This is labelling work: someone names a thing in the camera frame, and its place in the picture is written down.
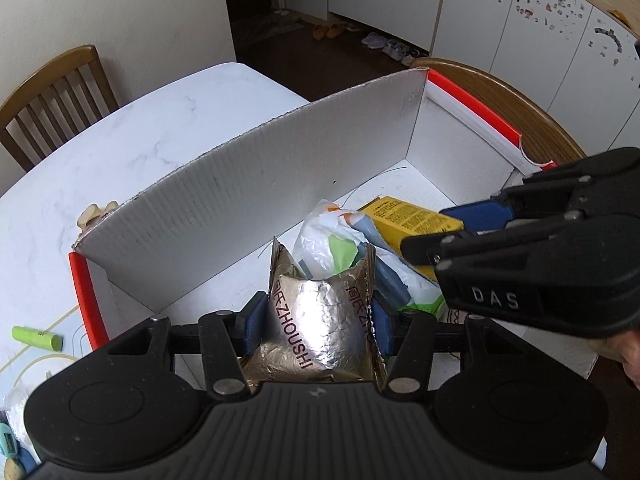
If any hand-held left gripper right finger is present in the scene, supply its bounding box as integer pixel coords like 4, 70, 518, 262
371, 294, 531, 401

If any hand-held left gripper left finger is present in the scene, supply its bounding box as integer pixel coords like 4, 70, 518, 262
82, 291, 271, 401

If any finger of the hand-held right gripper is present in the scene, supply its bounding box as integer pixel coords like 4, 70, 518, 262
440, 147, 640, 234
400, 229, 501, 266

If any yellow carton box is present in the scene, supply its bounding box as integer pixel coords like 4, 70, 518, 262
357, 196, 463, 281

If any silver foil packet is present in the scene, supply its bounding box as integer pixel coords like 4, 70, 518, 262
240, 237, 388, 391

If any white green printed plastic bag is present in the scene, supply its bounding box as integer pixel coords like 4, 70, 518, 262
292, 200, 446, 318

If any red cardboard box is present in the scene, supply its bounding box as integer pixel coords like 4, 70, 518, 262
67, 62, 601, 381

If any green cylindrical tube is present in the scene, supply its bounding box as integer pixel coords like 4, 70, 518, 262
12, 326, 63, 352

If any person's right hand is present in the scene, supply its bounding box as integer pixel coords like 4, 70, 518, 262
602, 321, 640, 391

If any round back wooden chair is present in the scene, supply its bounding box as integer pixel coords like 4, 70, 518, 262
409, 57, 588, 168

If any pair of white sneakers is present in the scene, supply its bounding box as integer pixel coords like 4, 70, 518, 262
382, 40, 426, 64

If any white storage cabinet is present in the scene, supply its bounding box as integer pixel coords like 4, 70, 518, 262
327, 0, 640, 151

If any white crumpled plastic wrap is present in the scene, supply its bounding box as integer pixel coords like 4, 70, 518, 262
2, 382, 46, 441

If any small teal gadget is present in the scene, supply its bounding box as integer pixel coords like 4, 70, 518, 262
0, 422, 18, 461

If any slatted wooden chair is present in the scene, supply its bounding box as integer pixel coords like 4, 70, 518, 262
0, 45, 121, 173

